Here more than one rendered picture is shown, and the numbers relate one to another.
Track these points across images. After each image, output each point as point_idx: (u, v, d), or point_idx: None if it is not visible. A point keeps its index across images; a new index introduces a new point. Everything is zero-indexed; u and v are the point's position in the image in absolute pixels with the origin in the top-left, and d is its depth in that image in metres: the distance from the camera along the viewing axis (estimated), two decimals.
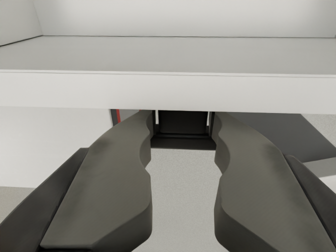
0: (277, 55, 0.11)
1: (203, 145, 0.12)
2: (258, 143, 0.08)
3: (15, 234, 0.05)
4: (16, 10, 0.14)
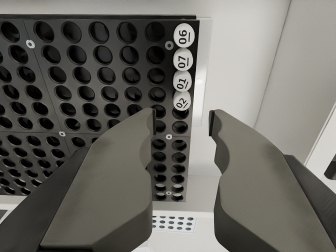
0: (306, 80, 0.15)
1: None
2: (258, 143, 0.08)
3: (15, 234, 0.05)
4: None
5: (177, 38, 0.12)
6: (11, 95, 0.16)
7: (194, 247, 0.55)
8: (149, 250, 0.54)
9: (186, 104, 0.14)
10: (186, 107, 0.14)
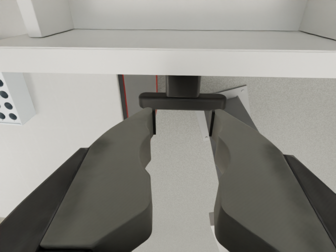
0: (248, 40, 0.15)
1: (197, 106, 0.17)
2: (258, 143, 0.08)
3: (15, 234, 0.05)
4: (59, 9, 0.18)
5: None
6: None
7: None
8: None
9: None
10: None
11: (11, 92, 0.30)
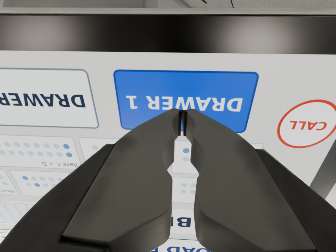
0: None
1: None
2: (231, 140, 0.09)
3: (42, 222, 0.05)
4: None
5: None
6: None
7: None
8: None
9: None
10: None
11: None
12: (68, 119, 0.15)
